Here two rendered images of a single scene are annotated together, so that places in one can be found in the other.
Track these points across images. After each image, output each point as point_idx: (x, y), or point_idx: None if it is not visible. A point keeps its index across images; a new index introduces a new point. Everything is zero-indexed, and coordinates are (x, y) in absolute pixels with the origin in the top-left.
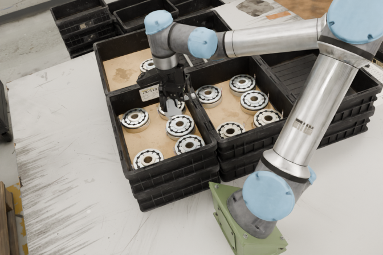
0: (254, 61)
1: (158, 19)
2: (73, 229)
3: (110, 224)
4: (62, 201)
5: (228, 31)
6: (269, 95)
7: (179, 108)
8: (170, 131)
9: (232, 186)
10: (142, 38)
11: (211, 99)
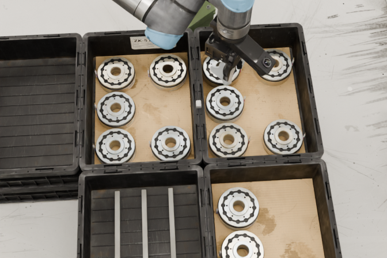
0: (86, 148)
1: None
2: (365, 74)
3: (323, 67)
4: (383, 110)
5: (148, 5)
6: (91, 113)
7: (217, 131)
8: (239, 94)
9: (189, 26)
10: None
11: (170, 130)
